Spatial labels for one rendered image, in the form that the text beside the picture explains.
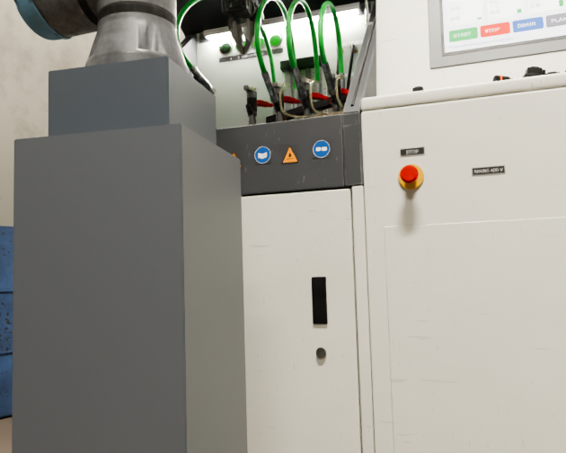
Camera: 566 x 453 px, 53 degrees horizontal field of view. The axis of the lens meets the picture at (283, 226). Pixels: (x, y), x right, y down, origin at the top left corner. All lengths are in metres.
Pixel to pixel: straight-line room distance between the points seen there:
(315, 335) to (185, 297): 0.58
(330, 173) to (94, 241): 0.62
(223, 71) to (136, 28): 1.16
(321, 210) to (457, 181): 0.29
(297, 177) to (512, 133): 0.45
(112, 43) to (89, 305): 0.36
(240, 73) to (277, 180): 0.78
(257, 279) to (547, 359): 0.60
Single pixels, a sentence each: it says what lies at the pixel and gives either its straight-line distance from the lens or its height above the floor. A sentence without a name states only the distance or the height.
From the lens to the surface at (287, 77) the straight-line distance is 1.87.
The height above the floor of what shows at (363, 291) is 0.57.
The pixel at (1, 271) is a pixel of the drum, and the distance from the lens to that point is 2.83.
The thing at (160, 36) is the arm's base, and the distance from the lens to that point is 0.86.
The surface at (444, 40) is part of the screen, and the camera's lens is 1.55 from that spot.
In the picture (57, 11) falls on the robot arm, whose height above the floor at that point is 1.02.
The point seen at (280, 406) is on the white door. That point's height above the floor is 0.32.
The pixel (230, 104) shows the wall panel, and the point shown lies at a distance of 1.95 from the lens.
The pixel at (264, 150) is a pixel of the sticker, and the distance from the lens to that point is 1.28.
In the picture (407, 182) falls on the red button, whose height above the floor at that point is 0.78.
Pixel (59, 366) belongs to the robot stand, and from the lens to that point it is 0.78.
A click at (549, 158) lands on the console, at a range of 1.20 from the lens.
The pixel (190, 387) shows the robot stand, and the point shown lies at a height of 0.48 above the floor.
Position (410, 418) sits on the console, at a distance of 1.22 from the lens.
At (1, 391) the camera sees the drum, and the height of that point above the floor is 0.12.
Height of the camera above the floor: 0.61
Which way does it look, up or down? 5 degrees up
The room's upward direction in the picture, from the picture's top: 2 degrees counter-clockwise
